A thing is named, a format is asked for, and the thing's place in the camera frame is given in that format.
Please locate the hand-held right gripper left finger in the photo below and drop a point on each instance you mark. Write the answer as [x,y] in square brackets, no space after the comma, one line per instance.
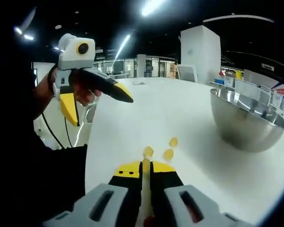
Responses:
[104,203]

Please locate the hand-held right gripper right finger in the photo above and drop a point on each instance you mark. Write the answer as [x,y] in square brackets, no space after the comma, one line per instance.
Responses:
[177,203]

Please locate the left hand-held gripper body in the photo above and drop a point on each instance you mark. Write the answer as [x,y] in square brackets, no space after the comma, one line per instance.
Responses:
[75,56]

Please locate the yellow QQ candy piece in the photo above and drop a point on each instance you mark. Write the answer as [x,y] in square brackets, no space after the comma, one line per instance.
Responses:
[146,165]
[148,151]
[168,154]
[173,141]

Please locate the stainless steel bowl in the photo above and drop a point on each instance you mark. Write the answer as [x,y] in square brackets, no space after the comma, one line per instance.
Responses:
[246,127]

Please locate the person's left hand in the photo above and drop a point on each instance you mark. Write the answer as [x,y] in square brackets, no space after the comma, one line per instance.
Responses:
[85,98]

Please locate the person's right hand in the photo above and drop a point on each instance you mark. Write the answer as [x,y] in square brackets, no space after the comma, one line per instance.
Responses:
[150,222]

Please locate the small white object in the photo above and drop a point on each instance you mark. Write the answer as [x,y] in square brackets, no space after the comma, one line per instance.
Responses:
[138,83]

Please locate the ceiling strip light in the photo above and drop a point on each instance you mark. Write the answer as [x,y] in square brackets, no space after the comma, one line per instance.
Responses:
[121,46]
[153,7]

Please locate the person's black-clothed torso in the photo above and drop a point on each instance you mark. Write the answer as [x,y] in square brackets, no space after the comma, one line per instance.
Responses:
[26,165]

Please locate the white table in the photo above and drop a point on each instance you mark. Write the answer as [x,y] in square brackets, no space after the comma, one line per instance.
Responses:
[180,106]

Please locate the white office chair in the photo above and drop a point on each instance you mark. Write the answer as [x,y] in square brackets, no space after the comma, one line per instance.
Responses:
[187,73]

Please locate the white square pillar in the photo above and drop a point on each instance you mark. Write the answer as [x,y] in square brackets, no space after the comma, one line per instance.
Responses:
[201,52]

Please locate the row of white storage cabinets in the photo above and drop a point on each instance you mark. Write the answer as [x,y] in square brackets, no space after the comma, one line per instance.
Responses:
[251,89]

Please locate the yellow container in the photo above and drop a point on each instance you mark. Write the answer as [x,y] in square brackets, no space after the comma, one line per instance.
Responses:
[238,74]

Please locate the red blue wall banner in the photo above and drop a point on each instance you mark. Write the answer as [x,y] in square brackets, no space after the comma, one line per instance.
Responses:
[282,89]

